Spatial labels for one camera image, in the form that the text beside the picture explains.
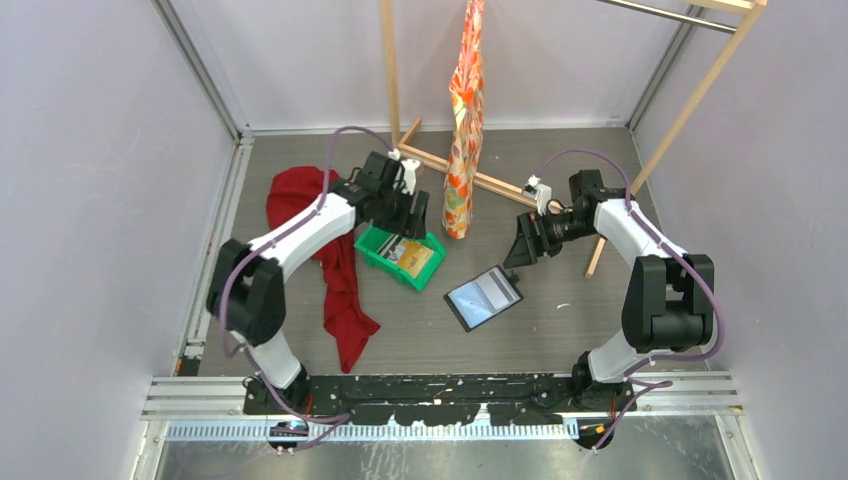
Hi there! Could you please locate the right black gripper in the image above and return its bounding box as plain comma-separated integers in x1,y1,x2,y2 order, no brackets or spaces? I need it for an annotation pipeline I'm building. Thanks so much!
505,208,599,269

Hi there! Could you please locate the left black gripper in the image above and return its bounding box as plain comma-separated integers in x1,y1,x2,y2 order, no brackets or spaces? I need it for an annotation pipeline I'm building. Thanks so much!
374,185,427,240

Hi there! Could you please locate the green plastic bin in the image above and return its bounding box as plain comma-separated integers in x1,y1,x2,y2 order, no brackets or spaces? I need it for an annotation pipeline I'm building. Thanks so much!
354,226,446,292

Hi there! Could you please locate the black card holder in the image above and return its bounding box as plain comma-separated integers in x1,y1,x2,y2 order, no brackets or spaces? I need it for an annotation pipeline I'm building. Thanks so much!
443,265,524,333

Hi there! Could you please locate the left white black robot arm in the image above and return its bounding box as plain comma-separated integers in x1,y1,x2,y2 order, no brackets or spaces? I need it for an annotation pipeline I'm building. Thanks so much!
205,150,429,414

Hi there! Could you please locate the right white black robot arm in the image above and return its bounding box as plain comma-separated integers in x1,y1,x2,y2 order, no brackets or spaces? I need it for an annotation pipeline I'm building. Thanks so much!
503,170,724,411

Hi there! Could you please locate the wooden clothes rack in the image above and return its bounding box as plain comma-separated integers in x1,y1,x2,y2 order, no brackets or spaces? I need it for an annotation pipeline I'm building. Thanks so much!
369,0,770,278

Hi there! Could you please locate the red cloth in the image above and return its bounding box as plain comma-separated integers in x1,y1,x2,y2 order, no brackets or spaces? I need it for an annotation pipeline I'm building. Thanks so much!
265,166,381,374

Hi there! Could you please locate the orange floral tote bag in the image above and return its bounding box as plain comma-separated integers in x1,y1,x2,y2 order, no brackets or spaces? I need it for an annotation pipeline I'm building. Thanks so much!
442,1,485,239

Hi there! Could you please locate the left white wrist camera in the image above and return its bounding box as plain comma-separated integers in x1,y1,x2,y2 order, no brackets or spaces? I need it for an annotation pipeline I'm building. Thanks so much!
397,158,421,195

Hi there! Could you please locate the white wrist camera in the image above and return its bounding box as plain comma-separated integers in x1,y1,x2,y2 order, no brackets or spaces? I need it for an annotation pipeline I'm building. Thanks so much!
522,175,552,215
397,158,421,195

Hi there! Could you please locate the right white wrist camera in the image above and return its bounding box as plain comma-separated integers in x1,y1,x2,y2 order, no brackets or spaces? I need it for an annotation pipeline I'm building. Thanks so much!
522,175,552,215

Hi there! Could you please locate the perforated metal rail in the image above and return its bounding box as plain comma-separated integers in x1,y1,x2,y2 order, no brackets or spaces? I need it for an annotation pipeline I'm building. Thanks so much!
164,419,579,442

